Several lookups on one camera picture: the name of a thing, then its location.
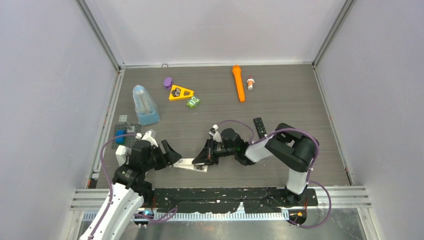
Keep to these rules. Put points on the blue lego brick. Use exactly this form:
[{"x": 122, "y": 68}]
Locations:
[{"x": 120, "y": 136}]

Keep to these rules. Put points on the black remote control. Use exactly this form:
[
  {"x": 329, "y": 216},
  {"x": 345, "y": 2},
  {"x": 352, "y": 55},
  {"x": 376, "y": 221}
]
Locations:
[{"x": 260, "y": 127}]

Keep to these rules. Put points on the grey lego small plate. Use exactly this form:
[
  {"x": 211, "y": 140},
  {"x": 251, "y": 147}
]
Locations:
[{"x": 123, "y": 118}]

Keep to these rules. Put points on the purple cylinder toy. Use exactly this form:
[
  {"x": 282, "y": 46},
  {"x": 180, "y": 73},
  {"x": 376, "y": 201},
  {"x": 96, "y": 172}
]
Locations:
[{"x": 168, "y": 83}]

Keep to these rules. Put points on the yellow triangle shape toy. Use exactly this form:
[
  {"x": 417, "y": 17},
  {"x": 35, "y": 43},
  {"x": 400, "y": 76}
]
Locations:
[{"x": 184, "y": 95}]

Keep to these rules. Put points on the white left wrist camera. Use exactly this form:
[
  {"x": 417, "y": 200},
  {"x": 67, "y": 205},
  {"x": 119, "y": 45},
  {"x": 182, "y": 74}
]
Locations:
[{"x": 148, "y": 136}]

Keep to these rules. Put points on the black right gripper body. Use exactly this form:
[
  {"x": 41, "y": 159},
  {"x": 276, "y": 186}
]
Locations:
[{"x": 217, "y": 151}]

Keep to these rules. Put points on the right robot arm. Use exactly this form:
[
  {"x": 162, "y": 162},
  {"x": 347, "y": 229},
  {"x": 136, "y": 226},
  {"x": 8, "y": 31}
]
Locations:
[{"x": 297, "y": 149}]

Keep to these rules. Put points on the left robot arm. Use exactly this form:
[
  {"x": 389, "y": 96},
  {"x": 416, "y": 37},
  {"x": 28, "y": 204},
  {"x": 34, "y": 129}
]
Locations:
[{"x": 128, "y": 190}]

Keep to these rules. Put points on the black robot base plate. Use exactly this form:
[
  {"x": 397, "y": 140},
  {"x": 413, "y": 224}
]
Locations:
[{"x": 228, "y": 199}]

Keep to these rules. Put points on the white rectangular thermometer device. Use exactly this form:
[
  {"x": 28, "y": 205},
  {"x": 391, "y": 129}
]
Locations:
[{"x": 186, "y": 164}]

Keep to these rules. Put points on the blue transparent plastic container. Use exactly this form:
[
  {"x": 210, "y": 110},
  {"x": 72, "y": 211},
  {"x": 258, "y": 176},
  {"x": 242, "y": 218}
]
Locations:
[{"x": 145, "y": 108}]

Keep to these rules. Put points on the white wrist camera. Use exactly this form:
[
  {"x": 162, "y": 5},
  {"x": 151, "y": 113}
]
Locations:
[
  {"x": 214, "y": 133},
  {"x": 148, "y": 136}
]

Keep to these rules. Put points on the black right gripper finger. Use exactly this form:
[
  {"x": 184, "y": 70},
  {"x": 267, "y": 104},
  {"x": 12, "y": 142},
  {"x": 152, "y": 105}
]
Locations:
[
  {"x": 202, "y": 161},
  {"x": 204, "y": 155}
]

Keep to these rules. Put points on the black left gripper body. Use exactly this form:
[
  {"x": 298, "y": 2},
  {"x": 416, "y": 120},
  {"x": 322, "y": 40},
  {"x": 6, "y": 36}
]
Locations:
[{"x": 160, "y": 159}]

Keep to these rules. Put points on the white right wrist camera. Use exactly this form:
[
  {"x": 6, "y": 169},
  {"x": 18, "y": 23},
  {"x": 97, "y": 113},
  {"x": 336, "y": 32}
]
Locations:
[{"x": 214, "y": 133}]

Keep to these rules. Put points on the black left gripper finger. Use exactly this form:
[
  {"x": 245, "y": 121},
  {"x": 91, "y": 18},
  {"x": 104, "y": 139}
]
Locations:
[
  {"x": 167, "y": 148},
  {"x": 172, "y": 157}
]

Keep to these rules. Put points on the grey lego baseplate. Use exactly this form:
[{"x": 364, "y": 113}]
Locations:
[{"x": 131, "y": 128}]

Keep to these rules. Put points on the green owl toy block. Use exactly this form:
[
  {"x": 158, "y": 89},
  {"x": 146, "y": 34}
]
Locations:
[{"x": 193, "y": 102}]

